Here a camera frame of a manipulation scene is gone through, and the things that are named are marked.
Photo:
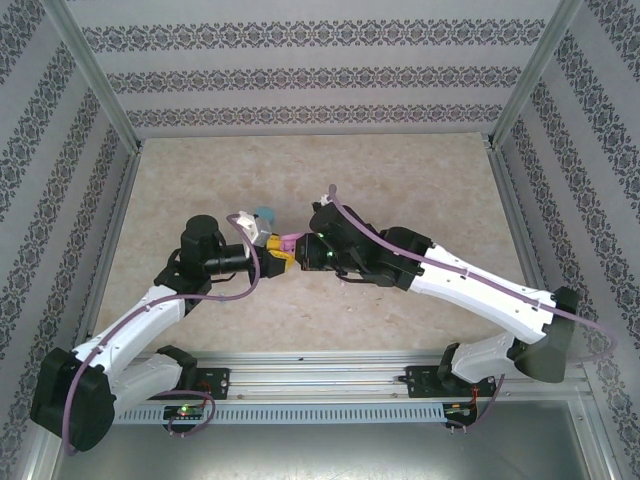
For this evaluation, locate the pink earbud charging case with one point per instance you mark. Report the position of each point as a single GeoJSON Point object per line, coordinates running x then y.
{"type": "Point", "coordinates": [291, 242]}

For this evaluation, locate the blue earbud charging case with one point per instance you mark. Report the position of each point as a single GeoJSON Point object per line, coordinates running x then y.
{"type": "Point", "coordinates": [266, 214]}

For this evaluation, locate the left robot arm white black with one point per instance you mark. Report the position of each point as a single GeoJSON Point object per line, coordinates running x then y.
{"type": "Point", "coordinates": [150, 312]}

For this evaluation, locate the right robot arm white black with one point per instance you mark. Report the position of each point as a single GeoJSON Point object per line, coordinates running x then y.
{"type": "Point", "coordinates": [475, 285]}

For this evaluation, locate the grey metal sheet panel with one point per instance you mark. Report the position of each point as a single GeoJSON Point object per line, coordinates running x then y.
{"type": "Point", "coordinates": [320, 455]}

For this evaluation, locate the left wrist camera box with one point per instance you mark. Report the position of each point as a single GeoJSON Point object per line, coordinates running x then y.
{"type": "Point", "coordinates": [260, 232]}

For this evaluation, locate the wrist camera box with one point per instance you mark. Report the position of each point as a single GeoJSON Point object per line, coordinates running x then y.
{"type": "Point", "coordinates": [325, 201]}
{"type": "Point", "coordinates": [260, 232]}

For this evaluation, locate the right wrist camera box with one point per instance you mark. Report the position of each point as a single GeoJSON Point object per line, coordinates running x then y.
{"type": "Point", "coordinates": [325, 201]}

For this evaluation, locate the aluminium side rail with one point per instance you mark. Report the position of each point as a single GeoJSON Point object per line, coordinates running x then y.
{"type": "Point", "coordinates": [509, 200]}
{"type": "Point", "coordinates": [109, 250]}

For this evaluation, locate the aluminium mounting rail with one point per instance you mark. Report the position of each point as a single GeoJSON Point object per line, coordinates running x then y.
{"type": "Point", "coordinates": [320, 375]}

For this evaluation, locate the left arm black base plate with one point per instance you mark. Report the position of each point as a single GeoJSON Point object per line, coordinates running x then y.
{"type": "Point", "coordinates": [220, 382]}

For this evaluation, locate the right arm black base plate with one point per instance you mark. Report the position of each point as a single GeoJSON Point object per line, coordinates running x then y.
{"type": "Point", "coordinates": [417, 382]}

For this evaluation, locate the aluminium frame post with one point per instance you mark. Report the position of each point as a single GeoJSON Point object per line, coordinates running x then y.
{"type": "Point", "coordinates": [90, 75]}
{"type": "Point", "coordinates": [537, 65]}

